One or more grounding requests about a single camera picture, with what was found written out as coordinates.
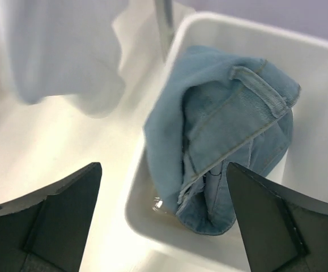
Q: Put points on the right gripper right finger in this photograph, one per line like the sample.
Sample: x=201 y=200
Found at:
x=282 y=229

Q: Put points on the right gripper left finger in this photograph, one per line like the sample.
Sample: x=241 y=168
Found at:
x=47 y=230

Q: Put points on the blue denim skirt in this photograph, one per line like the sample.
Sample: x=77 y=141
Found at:
x=216 y=108

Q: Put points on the white skirt on right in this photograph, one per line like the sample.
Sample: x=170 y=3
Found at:
x=62 y=48

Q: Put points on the white plastic basket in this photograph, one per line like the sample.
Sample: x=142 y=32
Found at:
x=304 y=166

